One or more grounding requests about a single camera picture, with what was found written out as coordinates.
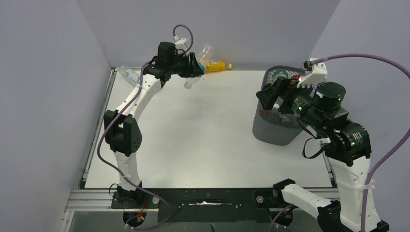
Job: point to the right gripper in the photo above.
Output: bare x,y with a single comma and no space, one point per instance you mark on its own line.
268,95

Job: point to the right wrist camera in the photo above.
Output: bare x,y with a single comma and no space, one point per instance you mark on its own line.
317,72

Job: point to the yellow juice bottle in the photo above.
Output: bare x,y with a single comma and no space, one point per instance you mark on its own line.
217,66

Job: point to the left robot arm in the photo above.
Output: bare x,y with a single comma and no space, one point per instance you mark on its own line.
121,130

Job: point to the green tinted bottle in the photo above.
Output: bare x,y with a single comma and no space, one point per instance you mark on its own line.
280,73

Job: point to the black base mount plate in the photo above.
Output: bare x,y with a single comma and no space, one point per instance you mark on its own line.
200,204

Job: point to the clear bottle white blue label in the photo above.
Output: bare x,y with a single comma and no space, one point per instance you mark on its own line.
131,76

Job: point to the aluminium frame rail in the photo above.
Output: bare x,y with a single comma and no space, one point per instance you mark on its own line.
91,200

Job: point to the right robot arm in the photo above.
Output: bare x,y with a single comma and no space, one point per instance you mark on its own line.
345,143

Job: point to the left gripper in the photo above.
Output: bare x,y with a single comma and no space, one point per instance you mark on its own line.
192,65

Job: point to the grey mesh waste bin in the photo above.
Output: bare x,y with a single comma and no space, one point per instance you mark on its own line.
271,126

